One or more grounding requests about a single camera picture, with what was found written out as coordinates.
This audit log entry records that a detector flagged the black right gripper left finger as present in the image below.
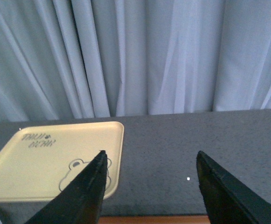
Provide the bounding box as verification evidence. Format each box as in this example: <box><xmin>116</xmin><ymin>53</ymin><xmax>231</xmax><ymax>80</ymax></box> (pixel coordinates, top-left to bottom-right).
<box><xmin>26</xmin><ymin>150</ymin><xmax>107</xmax><ymax>224</ymax></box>

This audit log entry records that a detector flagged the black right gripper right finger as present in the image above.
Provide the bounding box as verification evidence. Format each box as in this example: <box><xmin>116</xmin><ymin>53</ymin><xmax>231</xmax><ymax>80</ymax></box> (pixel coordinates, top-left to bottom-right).
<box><xmin>196</xmin><ymin>151</ymin><xmax>271</xmax><ymax>224</ymax></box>

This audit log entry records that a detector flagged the yellow bear tray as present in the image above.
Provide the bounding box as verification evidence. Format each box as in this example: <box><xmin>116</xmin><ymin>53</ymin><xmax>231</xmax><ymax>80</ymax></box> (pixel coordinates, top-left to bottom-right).
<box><xmin>0</xmin><ymin>121</ymin><xmax>124</xmax><ymax>203</ymax></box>

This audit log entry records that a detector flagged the brown wooden tray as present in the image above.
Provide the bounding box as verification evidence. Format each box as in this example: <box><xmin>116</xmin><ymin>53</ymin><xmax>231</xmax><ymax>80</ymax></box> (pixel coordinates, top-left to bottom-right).
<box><xmin>99</xmin><ymin>216</ymin><xmax>210</xmax><ymax>224</ymax></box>

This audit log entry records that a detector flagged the grey curtain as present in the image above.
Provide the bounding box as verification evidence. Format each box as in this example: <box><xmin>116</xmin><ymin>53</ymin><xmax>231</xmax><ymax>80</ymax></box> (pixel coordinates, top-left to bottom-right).
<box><xmin>0</xmin><ymin>0</ymin><xmax>271</xmax><ymax>122</ymax></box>

